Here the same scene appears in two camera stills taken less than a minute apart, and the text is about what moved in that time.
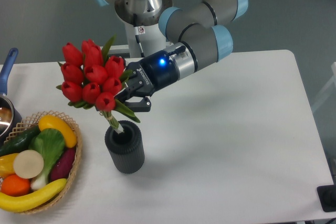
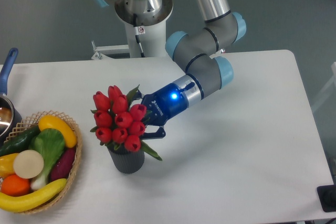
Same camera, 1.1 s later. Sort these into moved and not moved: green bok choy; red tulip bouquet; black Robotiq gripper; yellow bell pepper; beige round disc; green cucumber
Moved: black Robotiq gripper; red tulip bouquet
Not moved: green cucumber; green bok choy; beige round disc; yellow bell pepper
